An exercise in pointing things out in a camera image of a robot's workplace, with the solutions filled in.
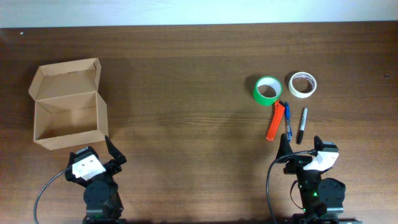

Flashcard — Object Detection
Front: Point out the green tape roll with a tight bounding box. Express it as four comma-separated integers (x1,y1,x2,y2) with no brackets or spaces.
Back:
253,76,282,106

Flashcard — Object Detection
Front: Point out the cream masking tape roll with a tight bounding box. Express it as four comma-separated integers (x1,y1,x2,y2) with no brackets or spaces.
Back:
288,72,317,98

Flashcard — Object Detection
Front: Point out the black permanent marker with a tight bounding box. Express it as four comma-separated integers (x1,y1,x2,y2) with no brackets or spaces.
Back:
296,108,308,144

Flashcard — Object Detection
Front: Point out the blue pen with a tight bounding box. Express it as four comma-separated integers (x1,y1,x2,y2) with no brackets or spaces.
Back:
285,102,292,142

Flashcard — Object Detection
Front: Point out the brown cardboard box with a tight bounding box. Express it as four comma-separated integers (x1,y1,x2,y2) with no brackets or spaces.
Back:
29,58,109,151

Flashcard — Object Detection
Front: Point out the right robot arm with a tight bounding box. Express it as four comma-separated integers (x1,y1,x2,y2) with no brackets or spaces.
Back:
275,134,360,224

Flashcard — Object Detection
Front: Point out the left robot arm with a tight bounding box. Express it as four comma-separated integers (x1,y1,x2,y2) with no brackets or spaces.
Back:
65,136,127,224

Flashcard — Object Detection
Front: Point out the orange utility knife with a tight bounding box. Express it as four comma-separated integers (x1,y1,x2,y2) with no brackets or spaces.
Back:
266,100,285,141

